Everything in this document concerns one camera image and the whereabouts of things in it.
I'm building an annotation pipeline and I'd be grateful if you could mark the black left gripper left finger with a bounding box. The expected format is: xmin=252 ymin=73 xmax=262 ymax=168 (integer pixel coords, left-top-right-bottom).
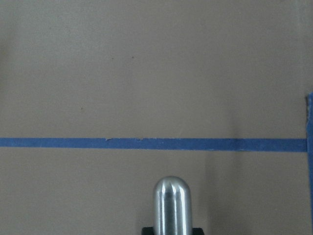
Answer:
xmin=141 ymin=227 xmax=154 ymax=235

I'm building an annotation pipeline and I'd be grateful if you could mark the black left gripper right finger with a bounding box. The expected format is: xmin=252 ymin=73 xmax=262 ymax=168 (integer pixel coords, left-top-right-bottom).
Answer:
xmin=192 ymin=228 xmax=204 ymax=235

